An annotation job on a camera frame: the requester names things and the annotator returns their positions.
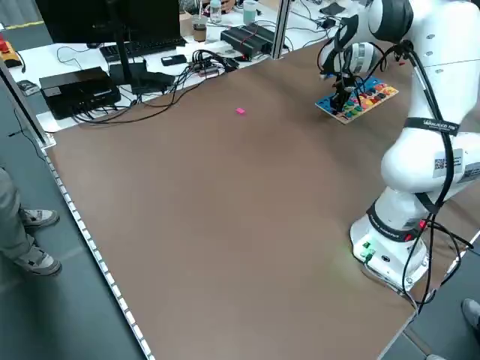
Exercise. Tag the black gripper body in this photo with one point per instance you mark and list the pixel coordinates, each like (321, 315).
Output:
(344, 84)

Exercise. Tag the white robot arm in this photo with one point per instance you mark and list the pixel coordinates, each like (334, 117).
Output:
(442, 37)

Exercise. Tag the blue wooden toy board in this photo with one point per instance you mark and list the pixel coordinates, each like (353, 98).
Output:
(325, 104)

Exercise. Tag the dark grey pouch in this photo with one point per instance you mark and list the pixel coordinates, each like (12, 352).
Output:
(333, 9)

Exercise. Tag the pink rectangle block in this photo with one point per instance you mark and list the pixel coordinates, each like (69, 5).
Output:
(240, 111)

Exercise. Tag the black ribbed power supply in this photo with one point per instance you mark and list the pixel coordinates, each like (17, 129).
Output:
(264, 32)
(243, 43)

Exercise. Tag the teal cup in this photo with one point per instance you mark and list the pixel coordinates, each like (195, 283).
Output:
(250, 13)

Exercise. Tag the black usb hub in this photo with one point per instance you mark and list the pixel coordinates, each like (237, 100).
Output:
(210, 69)

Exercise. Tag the clear water bottle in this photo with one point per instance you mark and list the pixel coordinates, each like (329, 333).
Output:
(215, 13)

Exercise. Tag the brown paper coffee cup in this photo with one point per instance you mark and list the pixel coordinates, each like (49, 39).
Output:
(199, 32)

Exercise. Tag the black smartphone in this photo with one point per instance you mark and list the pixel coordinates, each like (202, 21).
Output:
(173, 60)

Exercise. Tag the small cardboard box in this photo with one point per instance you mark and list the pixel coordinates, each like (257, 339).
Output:
(185, 22)

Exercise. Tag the black keyboard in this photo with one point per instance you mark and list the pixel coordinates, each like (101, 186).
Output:
(150, 47)

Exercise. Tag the person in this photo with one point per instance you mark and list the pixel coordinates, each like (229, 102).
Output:
(472, 313)
(11, 225)

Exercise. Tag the black computer monitor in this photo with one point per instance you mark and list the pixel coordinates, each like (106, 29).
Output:
(93, 18)

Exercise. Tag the black desktop computer box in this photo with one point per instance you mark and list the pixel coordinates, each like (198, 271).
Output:
(75, 90)

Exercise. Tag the white side desk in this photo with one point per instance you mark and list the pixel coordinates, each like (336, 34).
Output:
(52, 125)

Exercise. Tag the small black device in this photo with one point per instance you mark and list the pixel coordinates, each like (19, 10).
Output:
(29, 87)

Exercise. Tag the red emergency stop button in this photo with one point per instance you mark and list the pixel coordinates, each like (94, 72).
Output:
(4, 45)

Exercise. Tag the silver aluminium frame post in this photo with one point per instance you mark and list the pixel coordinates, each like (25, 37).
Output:
(281, 33)

